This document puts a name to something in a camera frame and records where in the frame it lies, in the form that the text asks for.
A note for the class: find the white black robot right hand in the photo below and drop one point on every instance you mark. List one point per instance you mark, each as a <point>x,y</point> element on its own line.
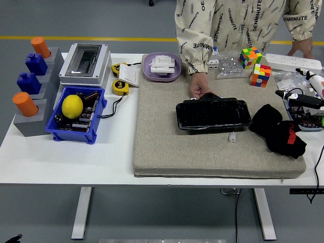
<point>316,83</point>

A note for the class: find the person's left hand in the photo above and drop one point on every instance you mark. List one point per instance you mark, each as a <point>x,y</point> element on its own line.
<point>303,46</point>

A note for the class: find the person's right hand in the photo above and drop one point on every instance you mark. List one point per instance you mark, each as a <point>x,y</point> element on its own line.
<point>198,84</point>

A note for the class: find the black white robot left hand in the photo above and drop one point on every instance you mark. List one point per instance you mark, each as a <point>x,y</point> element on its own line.
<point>15,239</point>

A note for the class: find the black rag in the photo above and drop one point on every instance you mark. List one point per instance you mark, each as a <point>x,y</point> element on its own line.
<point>268,119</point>

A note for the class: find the person's left forearm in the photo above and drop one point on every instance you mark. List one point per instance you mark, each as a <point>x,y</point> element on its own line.
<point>301,27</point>

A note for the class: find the person's right forearm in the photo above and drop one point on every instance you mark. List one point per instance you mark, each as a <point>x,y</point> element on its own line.
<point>195,50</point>

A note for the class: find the white power strip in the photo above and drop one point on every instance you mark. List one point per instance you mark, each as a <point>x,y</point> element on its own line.
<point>293,63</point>

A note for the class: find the white blue circuit breaker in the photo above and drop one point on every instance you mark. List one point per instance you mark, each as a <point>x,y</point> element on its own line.
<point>213,66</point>

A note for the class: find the white grey breaker device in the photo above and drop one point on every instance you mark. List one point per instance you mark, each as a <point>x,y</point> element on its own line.
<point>314,111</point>

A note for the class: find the clear plastic parts bags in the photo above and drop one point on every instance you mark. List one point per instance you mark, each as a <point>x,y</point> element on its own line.
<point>286,79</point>

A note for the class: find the clear bag of metal nuts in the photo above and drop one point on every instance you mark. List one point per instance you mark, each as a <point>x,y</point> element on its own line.
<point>229,67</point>

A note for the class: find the circuit board with capacitors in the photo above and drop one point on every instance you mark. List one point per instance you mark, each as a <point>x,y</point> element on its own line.
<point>303,120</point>

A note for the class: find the light blue tray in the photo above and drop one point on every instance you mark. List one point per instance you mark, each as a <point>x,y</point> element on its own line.
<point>307,129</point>

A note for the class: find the colourful puzzle cube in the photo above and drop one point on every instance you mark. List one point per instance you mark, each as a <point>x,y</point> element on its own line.
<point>250,57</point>
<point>260,76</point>

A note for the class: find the purple bowl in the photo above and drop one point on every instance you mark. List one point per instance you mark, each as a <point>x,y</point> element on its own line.
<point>148,72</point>

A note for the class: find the small white connector plug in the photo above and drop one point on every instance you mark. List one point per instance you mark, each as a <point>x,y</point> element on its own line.
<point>233,137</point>

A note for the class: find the grey-brown mat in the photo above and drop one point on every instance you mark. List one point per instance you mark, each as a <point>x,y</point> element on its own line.
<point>164,141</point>

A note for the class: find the white table leg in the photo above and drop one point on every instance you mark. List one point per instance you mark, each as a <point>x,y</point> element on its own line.
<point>81,215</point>
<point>264,215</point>

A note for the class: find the person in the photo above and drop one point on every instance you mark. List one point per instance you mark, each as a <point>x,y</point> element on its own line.
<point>233,20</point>

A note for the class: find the yellow tape measure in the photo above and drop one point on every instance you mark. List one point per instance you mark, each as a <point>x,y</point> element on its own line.
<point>115,69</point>
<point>119,87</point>

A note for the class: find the black chair caster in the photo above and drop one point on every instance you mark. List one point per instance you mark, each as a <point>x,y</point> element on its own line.
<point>151,3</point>

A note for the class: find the black table control box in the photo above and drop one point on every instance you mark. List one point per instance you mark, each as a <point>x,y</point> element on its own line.
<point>303,191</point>

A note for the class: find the grey stepped block holder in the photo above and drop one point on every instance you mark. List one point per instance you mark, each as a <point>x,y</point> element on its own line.
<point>33,126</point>

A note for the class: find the grey distribution box clear lid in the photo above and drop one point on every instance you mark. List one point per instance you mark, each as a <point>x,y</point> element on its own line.
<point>83,60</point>

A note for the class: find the blue plastic bin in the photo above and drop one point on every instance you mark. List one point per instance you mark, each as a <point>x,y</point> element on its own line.
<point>73,135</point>

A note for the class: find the yellow lemon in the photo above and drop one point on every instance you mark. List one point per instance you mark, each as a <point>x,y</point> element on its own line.
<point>72,106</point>

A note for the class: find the orange cylinder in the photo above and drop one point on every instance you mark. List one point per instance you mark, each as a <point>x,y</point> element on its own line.
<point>40,47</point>
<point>24,104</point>

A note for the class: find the blue block with knob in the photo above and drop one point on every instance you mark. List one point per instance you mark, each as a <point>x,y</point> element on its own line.
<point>36,65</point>
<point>29,84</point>

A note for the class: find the stack of white switch blocks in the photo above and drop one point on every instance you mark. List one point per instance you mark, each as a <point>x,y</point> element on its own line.
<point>162,64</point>

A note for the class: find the white wall switch plate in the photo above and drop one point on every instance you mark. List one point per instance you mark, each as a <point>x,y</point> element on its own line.
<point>129,75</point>

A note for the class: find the metal bracket under table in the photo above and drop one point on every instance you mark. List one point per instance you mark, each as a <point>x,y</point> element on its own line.
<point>229,192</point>

